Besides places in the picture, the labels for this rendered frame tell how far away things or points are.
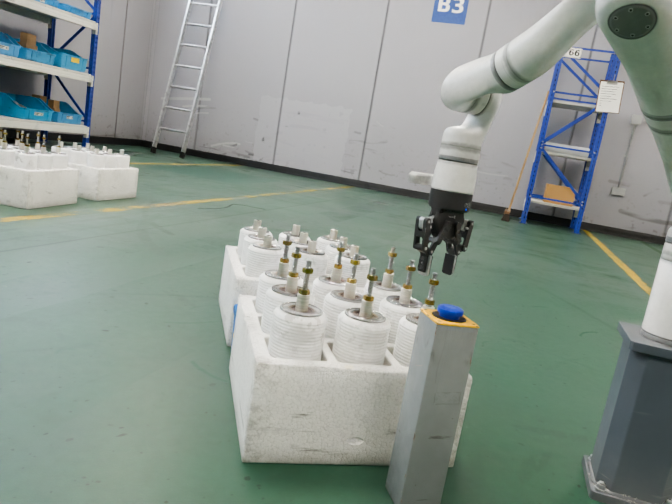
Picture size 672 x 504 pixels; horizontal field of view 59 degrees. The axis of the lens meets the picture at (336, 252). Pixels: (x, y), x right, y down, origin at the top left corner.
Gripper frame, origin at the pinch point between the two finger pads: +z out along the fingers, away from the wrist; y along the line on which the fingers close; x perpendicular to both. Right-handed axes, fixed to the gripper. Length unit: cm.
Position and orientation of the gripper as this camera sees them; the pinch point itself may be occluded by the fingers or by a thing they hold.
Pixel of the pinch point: (436, 267)
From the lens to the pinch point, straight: 109.8
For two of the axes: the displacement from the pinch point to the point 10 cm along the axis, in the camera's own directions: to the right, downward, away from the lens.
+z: -1.6, 9.7, 1.8
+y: 7.5, 0.0, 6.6
